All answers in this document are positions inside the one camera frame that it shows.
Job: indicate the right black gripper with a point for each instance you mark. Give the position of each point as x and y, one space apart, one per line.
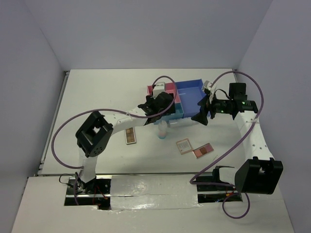
205 104

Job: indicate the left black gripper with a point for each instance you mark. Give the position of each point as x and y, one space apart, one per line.
149 98

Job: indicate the pink blush palette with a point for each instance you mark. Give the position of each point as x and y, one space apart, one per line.
203 150

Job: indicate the long brown eyeshadow palette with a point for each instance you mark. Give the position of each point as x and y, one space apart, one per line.
130 136

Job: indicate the pink compact label up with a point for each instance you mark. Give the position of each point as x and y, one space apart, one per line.
184 146

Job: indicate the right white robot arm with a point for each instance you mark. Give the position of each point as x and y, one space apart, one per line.
260 172

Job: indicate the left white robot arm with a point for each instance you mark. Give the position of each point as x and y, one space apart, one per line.
95 132

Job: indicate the pink blue purple organizer tray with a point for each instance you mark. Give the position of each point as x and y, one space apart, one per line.
189 93

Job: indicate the upright white pastel bottle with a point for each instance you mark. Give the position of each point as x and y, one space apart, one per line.
162 129

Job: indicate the lying white spray bottle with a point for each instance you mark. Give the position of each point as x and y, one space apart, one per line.
181 122

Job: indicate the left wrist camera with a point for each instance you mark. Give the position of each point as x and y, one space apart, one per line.
158 88

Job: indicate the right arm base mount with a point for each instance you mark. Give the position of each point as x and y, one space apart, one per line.
209 192

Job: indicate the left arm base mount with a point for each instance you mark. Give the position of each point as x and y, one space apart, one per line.
98 195

